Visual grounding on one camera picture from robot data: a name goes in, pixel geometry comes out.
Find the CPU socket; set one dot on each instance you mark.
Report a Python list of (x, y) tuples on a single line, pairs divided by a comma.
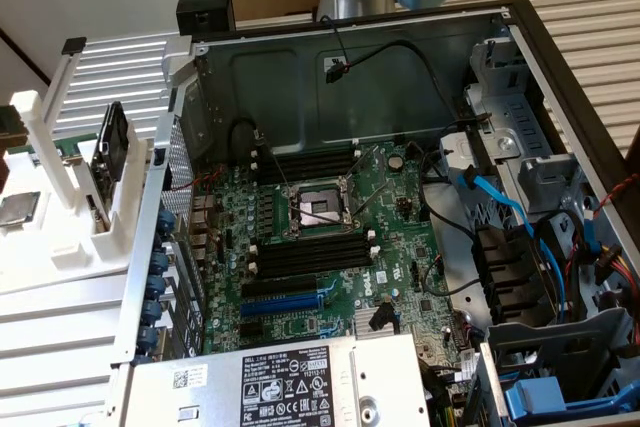
[(317, 209)]

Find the round coin battery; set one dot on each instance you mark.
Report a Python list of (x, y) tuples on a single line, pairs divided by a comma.
[(396, 162)]

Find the grey open PC case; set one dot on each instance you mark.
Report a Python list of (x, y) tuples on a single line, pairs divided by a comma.
[(280, 97)]

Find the green Dell motherboard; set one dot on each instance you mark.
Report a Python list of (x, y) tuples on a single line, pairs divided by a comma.
[(400, 257)]

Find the black long expansion slot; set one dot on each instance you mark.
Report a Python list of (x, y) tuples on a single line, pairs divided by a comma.
[(280, 288)]

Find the large metal rear port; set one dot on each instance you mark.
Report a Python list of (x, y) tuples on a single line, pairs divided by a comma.
[(204, 204), (204, 220)]

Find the blue expansion slot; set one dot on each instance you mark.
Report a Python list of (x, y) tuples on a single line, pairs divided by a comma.
[(280, 305)]

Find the small metal USB port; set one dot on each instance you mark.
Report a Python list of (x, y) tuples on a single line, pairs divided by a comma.
[(205, 253), (204, 237)]

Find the silver metal disk bay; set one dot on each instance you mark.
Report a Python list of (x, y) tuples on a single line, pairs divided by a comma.
[(457, 157)]

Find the silver finned heatsink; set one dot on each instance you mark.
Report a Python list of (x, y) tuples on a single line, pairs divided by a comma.
[(365, 327)]

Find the blue card retention clip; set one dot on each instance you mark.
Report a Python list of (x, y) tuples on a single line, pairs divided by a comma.
[(167, 222), (159, 262), (152, 312), (148, 342), (156, 286)]

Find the short black expansion slot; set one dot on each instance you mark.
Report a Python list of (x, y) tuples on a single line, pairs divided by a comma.
[(250, 330)]

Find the grey power supply unit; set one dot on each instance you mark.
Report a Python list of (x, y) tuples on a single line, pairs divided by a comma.
[(380, 377)]

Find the grey perforated drive cage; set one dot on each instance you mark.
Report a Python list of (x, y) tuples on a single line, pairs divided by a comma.
[(510, 117)]

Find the black box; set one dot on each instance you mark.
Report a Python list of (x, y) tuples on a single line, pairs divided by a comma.
[(205, 12)]

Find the green circuit card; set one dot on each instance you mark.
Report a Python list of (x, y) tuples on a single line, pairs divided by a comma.
[(75, 145)]

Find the white printed parts rack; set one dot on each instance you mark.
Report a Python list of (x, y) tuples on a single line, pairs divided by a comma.
[(65, 247)]

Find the grey sheet metal cage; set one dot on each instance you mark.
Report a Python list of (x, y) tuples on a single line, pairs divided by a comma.
[(550, 342)]

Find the black plastic end cap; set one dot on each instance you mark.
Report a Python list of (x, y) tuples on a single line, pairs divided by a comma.
[(74, 45)]

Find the blue plastic drive carrier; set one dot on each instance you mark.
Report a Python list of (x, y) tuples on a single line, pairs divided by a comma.
[(535, 394)]

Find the silver CPU chip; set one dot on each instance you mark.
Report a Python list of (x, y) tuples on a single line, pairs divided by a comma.
[(19, 209)]

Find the white corner bracket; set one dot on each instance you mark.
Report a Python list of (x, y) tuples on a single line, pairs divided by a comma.
[(177, 57)]

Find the black plastic drive bracket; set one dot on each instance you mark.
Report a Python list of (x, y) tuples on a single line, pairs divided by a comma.
[(505, 272)]

